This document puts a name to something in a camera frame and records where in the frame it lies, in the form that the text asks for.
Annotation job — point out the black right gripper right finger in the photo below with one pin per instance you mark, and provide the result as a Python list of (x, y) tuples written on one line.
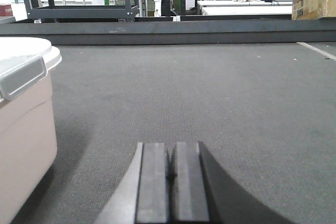
[(203, 192)]

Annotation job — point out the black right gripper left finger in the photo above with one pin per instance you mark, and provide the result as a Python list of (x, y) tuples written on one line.
[(142, 196)]

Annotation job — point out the white work table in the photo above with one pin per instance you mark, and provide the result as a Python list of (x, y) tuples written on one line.
[(224, 8)]

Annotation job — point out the red box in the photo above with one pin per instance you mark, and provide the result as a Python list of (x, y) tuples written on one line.
[(6, 10)]

